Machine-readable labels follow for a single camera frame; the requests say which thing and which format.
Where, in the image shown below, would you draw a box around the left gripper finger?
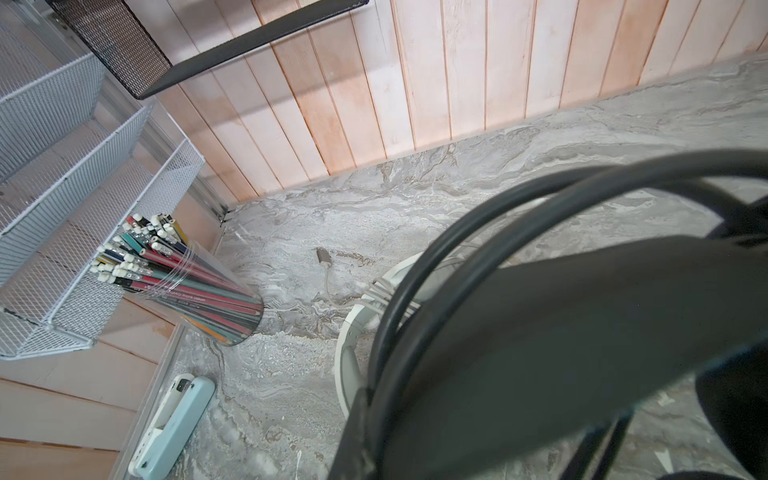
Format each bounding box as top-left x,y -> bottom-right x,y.
327,388 -> 375,480

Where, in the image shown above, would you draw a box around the white headphones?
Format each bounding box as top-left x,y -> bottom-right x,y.
333,242 -> 481,419

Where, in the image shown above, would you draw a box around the black and blue headphones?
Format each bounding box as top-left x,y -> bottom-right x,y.
365,149 -> 767,479

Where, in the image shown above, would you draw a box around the clear cup of pencils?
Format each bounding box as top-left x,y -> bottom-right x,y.
90,213 -> 264,346

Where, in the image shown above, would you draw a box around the white wire mesh shelf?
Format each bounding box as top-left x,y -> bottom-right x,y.
1,1 -> 204,361

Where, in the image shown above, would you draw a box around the black wire mesh basket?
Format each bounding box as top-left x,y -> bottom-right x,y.
47,1 -> 367,100

